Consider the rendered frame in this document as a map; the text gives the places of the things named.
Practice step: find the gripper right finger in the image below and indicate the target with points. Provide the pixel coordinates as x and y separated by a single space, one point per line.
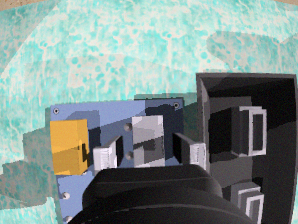
186 151

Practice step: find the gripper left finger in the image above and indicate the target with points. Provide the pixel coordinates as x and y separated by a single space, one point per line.
108 156

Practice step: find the yellow block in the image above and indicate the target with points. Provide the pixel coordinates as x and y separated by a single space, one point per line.
69 143

